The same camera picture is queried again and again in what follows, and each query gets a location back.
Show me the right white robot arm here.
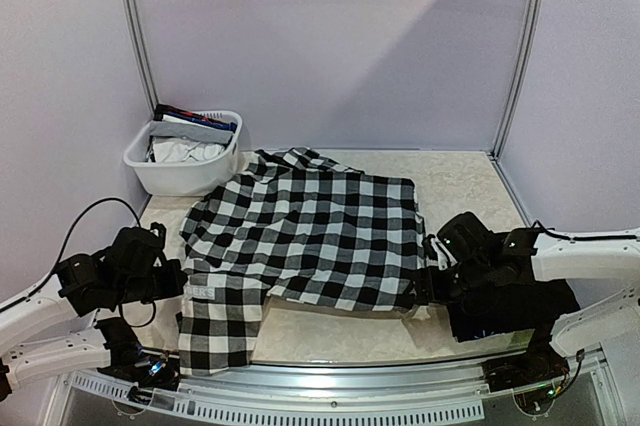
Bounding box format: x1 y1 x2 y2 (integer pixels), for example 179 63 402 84
414 211 639 382

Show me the grey cloth in basket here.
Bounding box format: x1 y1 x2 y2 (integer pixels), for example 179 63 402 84
149 122 234 146

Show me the dark striped cloth in basket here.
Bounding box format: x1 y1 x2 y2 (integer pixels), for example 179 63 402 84
154 104 237 132

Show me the left aluminium corner post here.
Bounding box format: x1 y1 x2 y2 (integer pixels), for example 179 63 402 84
122 0 159 114

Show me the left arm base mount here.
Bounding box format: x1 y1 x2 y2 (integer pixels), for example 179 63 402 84
97 347 181 391

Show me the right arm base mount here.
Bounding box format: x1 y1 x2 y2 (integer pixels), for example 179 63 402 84
481 344 570 392

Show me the right aluminium corner post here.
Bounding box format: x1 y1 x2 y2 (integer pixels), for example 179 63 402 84
489 0 542 162

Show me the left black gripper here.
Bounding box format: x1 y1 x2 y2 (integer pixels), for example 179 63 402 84
115 258 188 305

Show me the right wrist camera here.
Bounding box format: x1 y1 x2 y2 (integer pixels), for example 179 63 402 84
423 234 455 271

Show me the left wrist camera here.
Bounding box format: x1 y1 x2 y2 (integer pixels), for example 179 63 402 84
146 222 167 258

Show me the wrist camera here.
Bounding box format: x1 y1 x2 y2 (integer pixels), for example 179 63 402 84
423 234 455 271
146 222 167 258

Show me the aluminium corner post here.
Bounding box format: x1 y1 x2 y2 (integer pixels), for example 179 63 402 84
122 0 159 114
489 0 542 162

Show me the black white plaid shirt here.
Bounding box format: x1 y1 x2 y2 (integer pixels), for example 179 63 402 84
178 148 425 376

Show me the aluminium front rail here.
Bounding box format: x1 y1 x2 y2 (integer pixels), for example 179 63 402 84
42 348 629 425

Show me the folded black garment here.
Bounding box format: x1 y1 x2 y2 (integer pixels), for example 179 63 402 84
446 280 580 342

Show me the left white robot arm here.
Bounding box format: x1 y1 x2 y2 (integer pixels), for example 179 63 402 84
1 223 187 398

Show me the white laundry basket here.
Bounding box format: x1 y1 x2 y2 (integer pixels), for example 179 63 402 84
123 111 243 197

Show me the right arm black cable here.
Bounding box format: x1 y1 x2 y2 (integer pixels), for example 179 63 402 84
529 220 640 245

